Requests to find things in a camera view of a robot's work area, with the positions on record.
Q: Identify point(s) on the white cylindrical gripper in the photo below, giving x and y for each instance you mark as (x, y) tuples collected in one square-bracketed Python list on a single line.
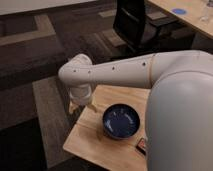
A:
[(81, 95)]

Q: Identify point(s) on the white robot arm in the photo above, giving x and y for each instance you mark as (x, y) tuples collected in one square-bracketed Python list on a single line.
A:
[(179, 112)]

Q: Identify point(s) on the black office chair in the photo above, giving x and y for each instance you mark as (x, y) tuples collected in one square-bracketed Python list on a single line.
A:
[(140, 33)]

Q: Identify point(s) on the clear drinking glass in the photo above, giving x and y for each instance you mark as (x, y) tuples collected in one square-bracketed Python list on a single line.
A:
[(207, 11)]

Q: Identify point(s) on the dark blue ceramic bowl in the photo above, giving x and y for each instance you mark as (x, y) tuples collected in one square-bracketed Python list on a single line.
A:
[(120, 121)]

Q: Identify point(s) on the blue round coaster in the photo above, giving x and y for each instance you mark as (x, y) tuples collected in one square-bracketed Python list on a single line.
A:
[(179, 11)]

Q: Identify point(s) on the wooden desk in background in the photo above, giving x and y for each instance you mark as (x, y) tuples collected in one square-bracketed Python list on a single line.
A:
[(192, 17)]

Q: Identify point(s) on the orange and black snack box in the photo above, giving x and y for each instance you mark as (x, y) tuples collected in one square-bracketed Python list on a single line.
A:
[(141, 146)]

